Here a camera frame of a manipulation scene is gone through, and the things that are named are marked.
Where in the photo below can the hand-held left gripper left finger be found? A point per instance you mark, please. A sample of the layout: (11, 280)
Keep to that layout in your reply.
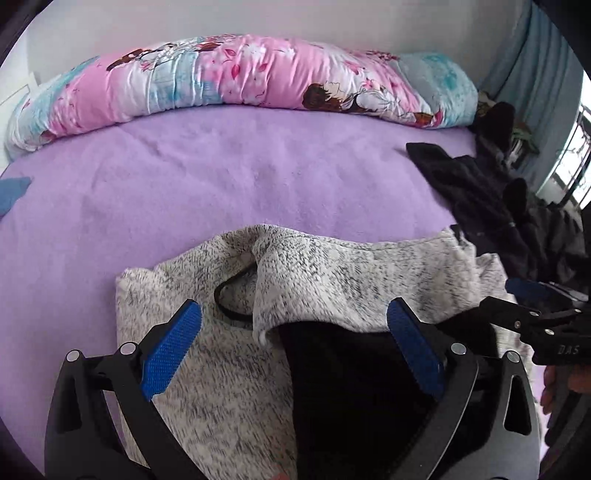
(171, 350)

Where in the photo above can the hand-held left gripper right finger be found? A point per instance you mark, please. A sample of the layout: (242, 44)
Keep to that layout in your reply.
(413, 350)

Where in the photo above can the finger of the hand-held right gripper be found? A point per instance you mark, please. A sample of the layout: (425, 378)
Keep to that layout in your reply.
(528, 288)
(508, 314)

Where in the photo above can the grey knit jacket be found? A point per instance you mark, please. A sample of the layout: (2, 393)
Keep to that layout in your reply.
(221, 392)

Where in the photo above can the person's right hand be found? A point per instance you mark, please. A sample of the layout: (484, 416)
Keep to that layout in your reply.
(549, 392)

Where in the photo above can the black fleece garment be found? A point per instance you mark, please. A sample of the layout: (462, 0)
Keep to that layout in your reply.
(461, 194)

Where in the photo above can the black window railing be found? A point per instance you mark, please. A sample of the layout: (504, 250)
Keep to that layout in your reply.
(577, 152)

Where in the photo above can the dark bag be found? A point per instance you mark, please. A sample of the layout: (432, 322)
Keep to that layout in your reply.
(498, 124)

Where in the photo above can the purple bed sheet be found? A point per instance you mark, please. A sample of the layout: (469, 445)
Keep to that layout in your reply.
(231, 175)

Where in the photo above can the light blue curtain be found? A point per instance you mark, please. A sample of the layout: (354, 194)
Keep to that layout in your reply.
(531, 83)

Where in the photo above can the blue pillow with orange prints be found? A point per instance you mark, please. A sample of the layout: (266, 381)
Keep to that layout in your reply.
(11, 196)

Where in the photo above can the rolled floral quilt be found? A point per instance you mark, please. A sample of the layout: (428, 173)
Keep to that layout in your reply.
(231, 74)

